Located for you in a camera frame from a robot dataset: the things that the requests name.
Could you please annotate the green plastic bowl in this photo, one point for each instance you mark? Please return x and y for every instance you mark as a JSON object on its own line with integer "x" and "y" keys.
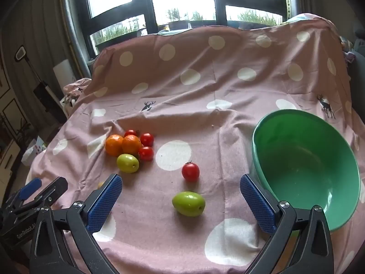
{"x": 308, "y": 171}

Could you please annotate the planter with green plants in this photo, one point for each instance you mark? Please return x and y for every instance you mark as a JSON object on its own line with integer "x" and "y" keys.
{"x": 191, "y": 22}
{"x": 119, "y": 34}
{"x": 253, "y": 20}

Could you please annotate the orange mandarin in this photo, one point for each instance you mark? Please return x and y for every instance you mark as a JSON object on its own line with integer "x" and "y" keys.
{"x": 113, "y": 146}
{"x": 131, "y": 145}

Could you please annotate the oval red cherry tomato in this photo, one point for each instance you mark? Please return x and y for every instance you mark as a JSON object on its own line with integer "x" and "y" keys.
{"x": 190, "y": 172}

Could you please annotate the pink polka dot blanket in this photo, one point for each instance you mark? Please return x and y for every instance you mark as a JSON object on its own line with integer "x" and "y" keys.
{"x": 199, "y": 91}

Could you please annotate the pink floral cloth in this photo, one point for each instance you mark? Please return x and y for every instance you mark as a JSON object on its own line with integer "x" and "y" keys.
{"x": 74, "y": 90}

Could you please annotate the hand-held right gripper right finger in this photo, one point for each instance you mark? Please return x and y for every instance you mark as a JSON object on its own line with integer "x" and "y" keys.
{"x": 256, "y": 207}

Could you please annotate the white cardboard box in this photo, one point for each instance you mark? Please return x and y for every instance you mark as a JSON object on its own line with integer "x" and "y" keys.
{"x": 32, "y": 151}

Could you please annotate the white cylinder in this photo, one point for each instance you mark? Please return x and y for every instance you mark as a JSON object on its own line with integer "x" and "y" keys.
{"x": 64, "y": 74}

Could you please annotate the tan longan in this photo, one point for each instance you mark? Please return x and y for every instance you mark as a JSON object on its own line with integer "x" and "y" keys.
{"x": 100, "y": 185}

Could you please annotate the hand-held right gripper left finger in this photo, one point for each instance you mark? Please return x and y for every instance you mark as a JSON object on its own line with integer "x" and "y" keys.
{"x": 105, "y": 202}

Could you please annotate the grey pipe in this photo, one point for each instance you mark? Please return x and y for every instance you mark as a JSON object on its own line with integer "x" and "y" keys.
{"x": 74, "y": 34}

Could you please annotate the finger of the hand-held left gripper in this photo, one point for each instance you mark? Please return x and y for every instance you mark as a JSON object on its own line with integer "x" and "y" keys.
{"x": 55, "y": 188}
{"x": 30, "y": 189}

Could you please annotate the black framed window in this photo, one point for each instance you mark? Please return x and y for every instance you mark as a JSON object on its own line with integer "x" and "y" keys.
{"x": 219, "y": 8}

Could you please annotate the green jujube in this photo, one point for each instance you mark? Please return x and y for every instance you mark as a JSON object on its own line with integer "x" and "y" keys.
{"x": 127, "y": 163}
{"x": 188, "y": 204}

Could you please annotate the black stick vacuum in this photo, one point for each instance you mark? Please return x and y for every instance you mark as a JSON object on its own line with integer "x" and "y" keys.
{"x": 48, "y": 100}

